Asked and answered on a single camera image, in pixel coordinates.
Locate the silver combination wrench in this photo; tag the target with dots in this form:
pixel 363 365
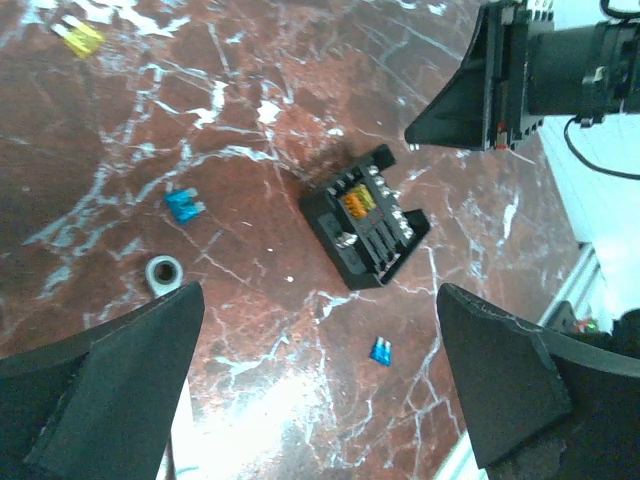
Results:
pixel 163 274

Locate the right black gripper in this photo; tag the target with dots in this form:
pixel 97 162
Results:
pixel 585 72

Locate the yellow blade fuse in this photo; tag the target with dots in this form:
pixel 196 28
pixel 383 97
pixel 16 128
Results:
pixel 79 37

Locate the black fuse box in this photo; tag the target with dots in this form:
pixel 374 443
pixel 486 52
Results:
pixel 356 217

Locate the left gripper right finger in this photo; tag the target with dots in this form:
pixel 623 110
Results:
pixel 538 403

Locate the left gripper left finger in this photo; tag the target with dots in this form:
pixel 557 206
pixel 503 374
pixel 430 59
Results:
pixel 100 404

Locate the blue blade fuse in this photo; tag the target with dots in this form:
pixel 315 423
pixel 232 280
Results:
pixel 183 205
pixel 381 352

